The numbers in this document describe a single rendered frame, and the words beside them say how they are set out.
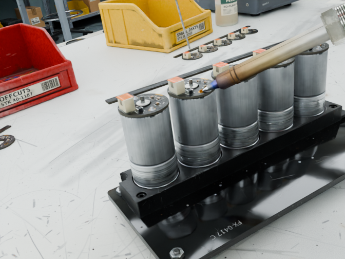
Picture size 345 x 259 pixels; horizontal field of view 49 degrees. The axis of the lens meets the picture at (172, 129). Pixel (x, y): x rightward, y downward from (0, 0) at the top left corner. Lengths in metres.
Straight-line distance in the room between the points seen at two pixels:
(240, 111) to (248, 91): 0.01
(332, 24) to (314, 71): 0.08
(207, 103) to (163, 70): 0.24
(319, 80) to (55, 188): 0.18
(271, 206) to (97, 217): 0.09
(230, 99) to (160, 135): 0.05
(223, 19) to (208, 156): 0.39
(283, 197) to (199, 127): 0.05
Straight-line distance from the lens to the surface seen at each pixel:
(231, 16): 0.58
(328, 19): 0.17
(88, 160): 0.27
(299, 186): 0.21
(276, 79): 0.22
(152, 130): 0.18
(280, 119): 0.23
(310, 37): 0.17
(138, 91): 0.20
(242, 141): 0.22
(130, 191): 0.19
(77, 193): 0.24
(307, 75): 0.24
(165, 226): 0.19
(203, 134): 0.19
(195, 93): 0.19
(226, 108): 0.21
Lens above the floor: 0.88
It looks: 28 degrees down
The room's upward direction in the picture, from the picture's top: 8 degrees counter-clockwise
